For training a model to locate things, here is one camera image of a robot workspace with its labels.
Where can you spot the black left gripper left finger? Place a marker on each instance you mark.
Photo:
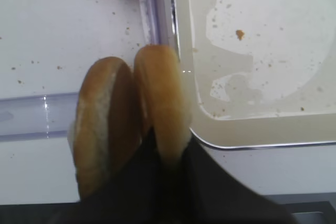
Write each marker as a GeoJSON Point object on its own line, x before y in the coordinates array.
{"type": "Point", "coordinates": [133, 195]}

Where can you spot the bun slice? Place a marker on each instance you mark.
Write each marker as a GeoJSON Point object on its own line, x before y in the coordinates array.
{"type": "Point", "coordinates": [164, 100]}
{"type": "Point", "coordinates": [106, 131]}

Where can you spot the white rectangular metal tray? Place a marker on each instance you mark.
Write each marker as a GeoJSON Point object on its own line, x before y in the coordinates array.
{"type": "Point", "coordinates": [260, 73]}

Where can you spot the lower left clear bracket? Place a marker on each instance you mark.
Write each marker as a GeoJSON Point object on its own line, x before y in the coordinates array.
{"type": "Point", "coordinates": [37, 117]}

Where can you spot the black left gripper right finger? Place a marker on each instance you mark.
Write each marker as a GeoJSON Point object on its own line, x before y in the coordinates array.
{"type": "Point", "coordinates": [200, 191]}

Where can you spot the left long clear rail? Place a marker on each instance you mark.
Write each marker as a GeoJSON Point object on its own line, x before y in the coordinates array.
{"type": "Point", "coordinates": [150, 21]}

